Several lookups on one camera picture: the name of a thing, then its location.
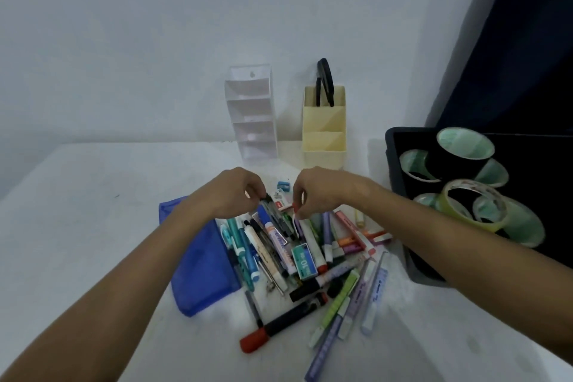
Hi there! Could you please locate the clear tiered organizer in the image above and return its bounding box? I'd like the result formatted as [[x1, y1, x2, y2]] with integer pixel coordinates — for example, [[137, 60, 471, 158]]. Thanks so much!
[[224, 64, 279, 165]]

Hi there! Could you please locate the person's left hand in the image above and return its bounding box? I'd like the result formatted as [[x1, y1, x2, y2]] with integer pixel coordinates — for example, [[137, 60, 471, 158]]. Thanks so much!
[[196, 166, 269, 220]]

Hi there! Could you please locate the red capped white marker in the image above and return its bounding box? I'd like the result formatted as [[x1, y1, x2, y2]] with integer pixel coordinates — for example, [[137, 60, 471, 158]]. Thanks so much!
[[293, 205, 328, 274]]

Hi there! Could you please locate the person's left forearm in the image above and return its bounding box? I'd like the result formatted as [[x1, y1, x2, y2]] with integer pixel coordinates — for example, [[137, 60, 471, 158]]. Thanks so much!
[[0, 193, 215, 382]]

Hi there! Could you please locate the pile of pens and markers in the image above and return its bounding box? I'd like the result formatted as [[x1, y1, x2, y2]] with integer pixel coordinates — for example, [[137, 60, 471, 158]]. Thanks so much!
[[217, 180, 395, 382]]

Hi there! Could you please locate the person's right forearm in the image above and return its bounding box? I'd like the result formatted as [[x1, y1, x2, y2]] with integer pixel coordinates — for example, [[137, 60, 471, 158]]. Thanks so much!
[[358, 180, 573, 344]]

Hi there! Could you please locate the black plastic tray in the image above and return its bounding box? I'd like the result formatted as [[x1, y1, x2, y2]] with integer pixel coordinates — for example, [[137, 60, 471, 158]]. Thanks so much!
[[384, 126, 573, 288]]

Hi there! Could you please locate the white eraser red label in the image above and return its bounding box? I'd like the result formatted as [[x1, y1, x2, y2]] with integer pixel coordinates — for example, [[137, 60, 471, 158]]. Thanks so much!
[[270, 189, 292, 210]]

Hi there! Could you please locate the red capped black marker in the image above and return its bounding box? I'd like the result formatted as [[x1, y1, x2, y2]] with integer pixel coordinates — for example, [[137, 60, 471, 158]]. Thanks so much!
[[239, 292, 328, 355]]

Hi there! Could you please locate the dark blue curtain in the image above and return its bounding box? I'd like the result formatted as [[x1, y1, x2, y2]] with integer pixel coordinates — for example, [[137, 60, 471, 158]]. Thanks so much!
[[425, 0, 573, 136]]

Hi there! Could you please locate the blue mesh pencil pouch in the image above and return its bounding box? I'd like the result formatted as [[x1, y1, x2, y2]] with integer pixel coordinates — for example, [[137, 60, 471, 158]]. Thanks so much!
[[159, 196, 242, 318]]

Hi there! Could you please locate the cream pen holder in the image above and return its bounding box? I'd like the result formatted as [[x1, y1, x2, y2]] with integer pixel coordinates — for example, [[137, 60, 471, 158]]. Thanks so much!
[[302, 85, 348, 170]]

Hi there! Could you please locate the person's right hand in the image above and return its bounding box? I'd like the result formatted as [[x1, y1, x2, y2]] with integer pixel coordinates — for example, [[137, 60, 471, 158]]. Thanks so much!
[[292, 165, 375, 220]]

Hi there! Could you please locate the yellow clear tape roll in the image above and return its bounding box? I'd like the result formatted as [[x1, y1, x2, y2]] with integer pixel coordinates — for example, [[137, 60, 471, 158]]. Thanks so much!
[[436, 178, 510, 233]]

